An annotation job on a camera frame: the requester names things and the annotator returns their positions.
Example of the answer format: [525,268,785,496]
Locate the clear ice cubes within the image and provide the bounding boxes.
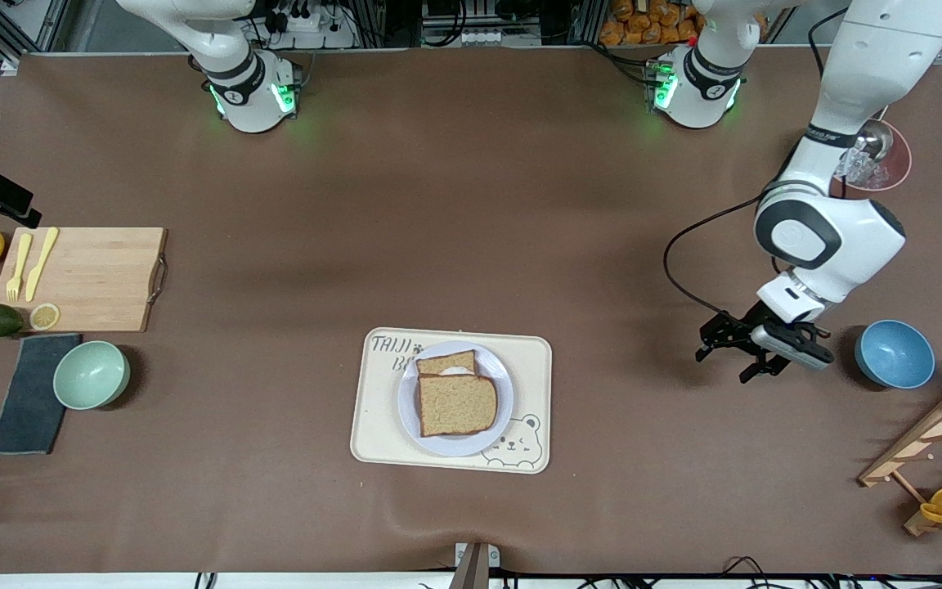
[839,151,882,186]

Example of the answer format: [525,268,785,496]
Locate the metal scoop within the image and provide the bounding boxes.
[859,119,895,161]

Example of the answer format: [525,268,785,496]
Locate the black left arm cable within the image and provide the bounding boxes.
[663,192,768,320]

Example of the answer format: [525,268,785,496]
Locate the wooden rack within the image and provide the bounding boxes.
[858,376,942,537]

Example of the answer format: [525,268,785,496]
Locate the pink bowl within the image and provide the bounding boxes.
[831,119,913,191]

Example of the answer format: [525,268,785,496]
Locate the yellow plastic fork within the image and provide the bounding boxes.
[6,233,34,302]

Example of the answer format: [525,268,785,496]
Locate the brown bread slice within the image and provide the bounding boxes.
[415,350,478,377]
[417,374,498,438]

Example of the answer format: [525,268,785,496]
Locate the wooden cutting board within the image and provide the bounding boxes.
[0,227,169,334]

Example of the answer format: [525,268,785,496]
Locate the blue bowl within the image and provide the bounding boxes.
[854,320,936,389]

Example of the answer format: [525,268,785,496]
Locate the cream tray with bear print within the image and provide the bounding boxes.
[350,328,553,474]

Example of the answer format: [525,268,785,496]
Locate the white round plate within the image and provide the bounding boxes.
[397,341,514,457]

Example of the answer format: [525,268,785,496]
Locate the white power strip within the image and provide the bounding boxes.
[422,29,492,46]
[262,0,357,50]

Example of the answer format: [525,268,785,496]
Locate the yellow plastic knife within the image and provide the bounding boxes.
[25,227,60,302]

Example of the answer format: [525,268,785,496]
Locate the mint green bowl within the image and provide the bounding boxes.
[53,340,131,411]

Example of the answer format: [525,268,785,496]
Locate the orange snack packets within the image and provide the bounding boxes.
[599,0,705,46]

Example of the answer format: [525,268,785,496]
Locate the dark grey cloth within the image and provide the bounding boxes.
[0,333,82,456]

